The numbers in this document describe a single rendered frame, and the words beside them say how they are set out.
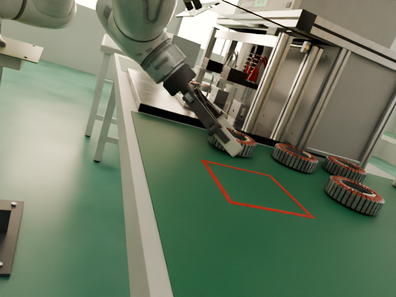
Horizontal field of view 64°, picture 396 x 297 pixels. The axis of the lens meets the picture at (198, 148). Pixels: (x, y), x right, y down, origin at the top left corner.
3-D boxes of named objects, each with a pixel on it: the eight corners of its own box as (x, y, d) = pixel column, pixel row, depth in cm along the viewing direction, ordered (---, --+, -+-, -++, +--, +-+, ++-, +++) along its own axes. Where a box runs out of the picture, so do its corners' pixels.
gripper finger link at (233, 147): (222, 124, 68) (222, 125, 67) (243, 148, 69) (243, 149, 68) (211, 133, 68) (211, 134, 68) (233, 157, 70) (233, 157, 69)
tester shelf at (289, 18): (295, 27, 80) (303, 8, 79) (215, 23, 141) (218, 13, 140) (413, 78, 96) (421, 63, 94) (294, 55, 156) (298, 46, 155)
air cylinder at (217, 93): (213, 101, 127) (218, 88, 126) (208, 97, 134) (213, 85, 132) (224, 105, 129) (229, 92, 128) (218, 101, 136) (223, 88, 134)
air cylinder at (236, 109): (235, 118, 106) (241, 103, 104) (227, 112, 112) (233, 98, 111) (248, 122, 107) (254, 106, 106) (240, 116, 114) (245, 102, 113)
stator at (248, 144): (206, 147, 69) (212, 131, 68) (207, 135, 80) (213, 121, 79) (254, 163, 70) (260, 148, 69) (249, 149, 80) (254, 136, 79)
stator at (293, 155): (280, 167, 75) (286, 152, 74) (264, 150, 85) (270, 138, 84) (320, 178, 77) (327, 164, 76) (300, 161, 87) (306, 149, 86)
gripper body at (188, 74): (164, 82, 76) (190, 111, 77) (157, 85, 68) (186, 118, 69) (187, 60, 74) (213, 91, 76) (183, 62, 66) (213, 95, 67)
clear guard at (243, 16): (193, 16, 75) (201, -10, 73) (174, 17, 96) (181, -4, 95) (303, 59, 86) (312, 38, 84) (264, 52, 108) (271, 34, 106)
